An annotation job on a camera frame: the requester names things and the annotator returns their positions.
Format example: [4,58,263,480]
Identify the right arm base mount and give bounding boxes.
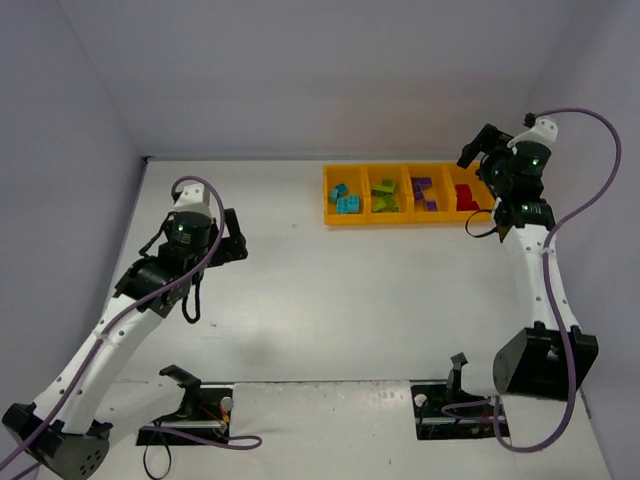
[410,352,510,441]

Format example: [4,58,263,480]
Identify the purple cable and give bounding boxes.
[0,175,263,480]
[441,107,623,453]

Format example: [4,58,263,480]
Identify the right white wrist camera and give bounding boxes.
[507,113,559,150]

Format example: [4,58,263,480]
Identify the dark teal square brick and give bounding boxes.
[328,183,349,204]

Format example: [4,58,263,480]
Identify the small red lego brick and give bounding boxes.
[455,184,473,198]

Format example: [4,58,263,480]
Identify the red two-by-four lego brick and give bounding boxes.
[456,198,480,212]

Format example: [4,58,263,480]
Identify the long green lego brick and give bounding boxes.
[371,184,395,197]

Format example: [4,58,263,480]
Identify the long teal lego brick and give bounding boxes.
[336,195,361,215]

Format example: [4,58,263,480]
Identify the cupcake purple lego piece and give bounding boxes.
[410,177,432,189]

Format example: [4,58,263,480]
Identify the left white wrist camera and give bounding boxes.
[173,183,212,219]

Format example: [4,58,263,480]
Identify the black cable loop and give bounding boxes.
[142,429,173,479]

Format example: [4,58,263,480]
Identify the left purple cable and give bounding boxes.
[0,175,263,480]

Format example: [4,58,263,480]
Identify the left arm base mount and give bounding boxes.
[150,365,234,445]

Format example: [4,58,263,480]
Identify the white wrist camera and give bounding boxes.
[507,113,559,150]
[173,183,212,219]

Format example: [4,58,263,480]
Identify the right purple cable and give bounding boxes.
[441,107,623,453]

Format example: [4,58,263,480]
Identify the yellow divided container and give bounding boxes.
[323,162,494,226]

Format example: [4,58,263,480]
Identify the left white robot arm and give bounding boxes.
[2,209,248,479]

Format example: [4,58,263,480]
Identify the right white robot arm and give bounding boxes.
[457,118,599,401]

